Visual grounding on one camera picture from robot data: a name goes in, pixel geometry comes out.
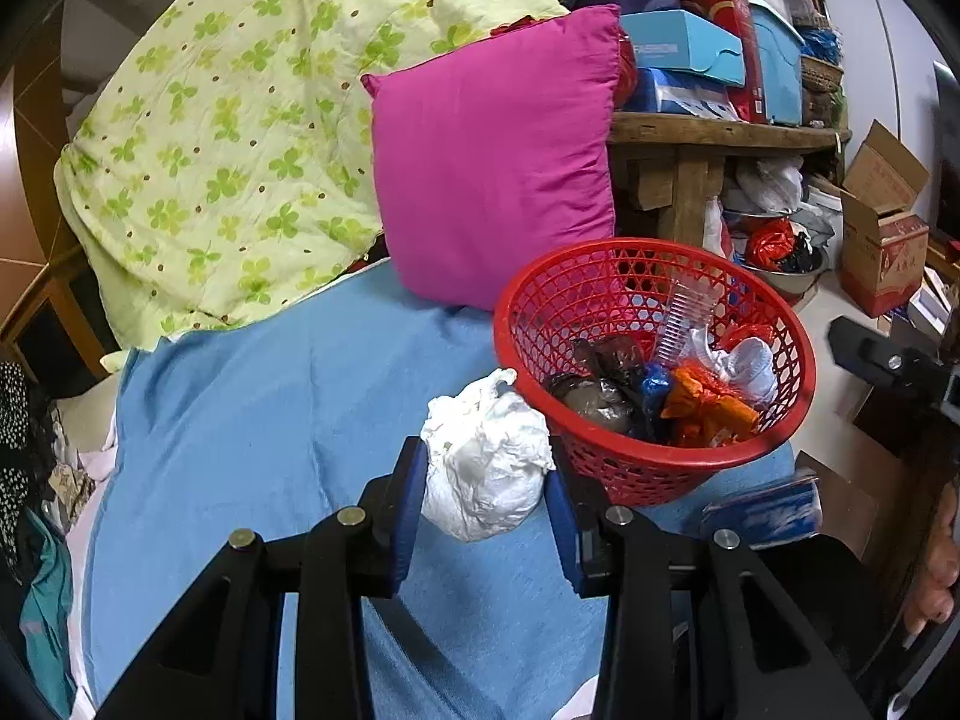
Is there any metal bowl with bags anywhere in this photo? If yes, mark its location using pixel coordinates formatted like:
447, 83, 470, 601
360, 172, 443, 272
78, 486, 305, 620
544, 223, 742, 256
737, 216, 828, 304

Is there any light blue plastic bag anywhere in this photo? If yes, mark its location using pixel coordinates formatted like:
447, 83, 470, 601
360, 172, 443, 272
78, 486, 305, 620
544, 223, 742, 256
682, 328, 778, 411

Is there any red gift box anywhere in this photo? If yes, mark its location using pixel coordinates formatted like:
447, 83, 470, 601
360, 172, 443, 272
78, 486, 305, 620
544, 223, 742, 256
680, 0, 766, 124

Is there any teal jacket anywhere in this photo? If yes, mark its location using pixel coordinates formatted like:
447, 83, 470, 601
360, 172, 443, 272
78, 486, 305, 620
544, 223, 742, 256
20, 509, 76, 718

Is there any magenta pillow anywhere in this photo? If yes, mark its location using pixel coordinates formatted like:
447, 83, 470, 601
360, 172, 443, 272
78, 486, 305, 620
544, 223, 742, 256
361, 5, 622, 310

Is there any green clover quilt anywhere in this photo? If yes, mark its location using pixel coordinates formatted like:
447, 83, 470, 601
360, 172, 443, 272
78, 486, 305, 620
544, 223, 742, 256
53, 0, 560, 349

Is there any light blue cardboard box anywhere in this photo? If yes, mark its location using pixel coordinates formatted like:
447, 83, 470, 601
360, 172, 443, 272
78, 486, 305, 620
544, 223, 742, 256
620, 10, 747, 88

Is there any wooden headboard frame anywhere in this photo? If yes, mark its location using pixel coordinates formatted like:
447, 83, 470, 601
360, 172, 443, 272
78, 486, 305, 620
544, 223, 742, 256
2, 7, 106, 398

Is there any orange wrapper trash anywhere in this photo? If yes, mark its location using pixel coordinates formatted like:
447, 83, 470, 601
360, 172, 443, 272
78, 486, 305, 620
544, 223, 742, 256
661, 362, 760, 449

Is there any person's right hand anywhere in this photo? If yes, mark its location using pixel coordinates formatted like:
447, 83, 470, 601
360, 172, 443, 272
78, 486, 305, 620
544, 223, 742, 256
903, 483, 958, 637

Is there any blue white tissue pack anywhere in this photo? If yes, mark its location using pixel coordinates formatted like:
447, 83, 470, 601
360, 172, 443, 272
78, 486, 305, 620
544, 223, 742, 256
623, 67, 739, 122

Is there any cardboard box on floor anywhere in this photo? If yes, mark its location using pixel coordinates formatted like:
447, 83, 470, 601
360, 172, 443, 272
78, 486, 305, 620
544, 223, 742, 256
838, 121, 929, 317

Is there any wooden side table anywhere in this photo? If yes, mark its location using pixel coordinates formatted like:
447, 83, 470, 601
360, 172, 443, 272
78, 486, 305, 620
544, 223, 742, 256
607, 110, 851, 247

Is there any red plastic mesh basket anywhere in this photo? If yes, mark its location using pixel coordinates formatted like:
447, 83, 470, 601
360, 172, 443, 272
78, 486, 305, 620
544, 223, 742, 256
493, 238, 817, 507

